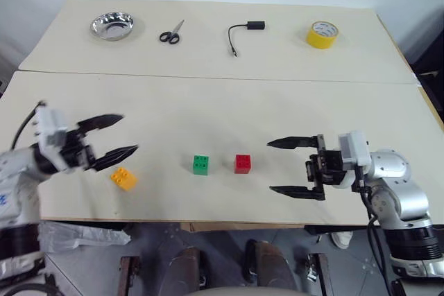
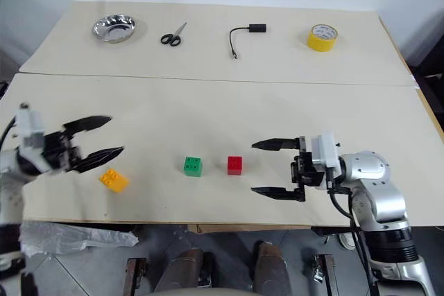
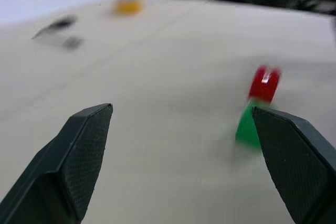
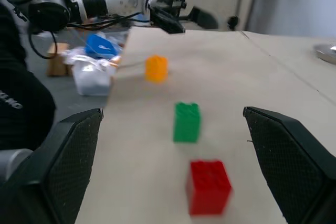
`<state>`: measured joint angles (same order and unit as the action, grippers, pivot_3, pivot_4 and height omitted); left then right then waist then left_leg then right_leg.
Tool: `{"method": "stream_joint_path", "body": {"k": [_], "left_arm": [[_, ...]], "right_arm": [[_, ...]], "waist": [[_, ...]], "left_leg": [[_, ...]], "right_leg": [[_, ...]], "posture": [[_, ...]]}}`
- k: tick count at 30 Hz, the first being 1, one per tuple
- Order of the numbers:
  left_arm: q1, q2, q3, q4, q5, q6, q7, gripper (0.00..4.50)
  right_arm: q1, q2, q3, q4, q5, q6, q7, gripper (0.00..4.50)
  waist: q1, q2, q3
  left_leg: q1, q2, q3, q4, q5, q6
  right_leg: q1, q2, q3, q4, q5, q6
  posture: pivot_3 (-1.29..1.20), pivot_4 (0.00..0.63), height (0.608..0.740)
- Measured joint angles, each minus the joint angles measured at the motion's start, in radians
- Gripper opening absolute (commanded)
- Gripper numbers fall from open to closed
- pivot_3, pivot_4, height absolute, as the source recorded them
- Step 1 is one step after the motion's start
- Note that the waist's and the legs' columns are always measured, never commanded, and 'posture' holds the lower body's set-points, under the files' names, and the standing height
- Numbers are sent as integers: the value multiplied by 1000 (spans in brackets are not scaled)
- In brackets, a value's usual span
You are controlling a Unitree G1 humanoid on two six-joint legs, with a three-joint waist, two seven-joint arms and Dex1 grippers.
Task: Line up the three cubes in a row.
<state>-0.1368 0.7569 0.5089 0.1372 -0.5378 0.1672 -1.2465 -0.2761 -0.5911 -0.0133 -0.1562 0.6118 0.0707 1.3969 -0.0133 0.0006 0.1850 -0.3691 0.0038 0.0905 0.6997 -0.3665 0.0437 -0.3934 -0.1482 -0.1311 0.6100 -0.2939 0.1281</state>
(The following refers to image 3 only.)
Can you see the red cube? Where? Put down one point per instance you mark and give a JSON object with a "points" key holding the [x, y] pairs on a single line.
{"points": [[263, 85]]}

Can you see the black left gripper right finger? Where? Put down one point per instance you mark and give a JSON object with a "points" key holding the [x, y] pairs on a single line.
{"points": [[294, 161]]}

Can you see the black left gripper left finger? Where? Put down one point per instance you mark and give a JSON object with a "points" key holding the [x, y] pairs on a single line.
{"points": [[76, 161]]}

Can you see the green cube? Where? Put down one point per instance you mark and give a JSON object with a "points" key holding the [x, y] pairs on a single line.
{"points": [[248, 130]]}

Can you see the yellow cube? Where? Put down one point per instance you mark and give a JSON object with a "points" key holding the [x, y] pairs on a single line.
{"points": [[128, 6]]}

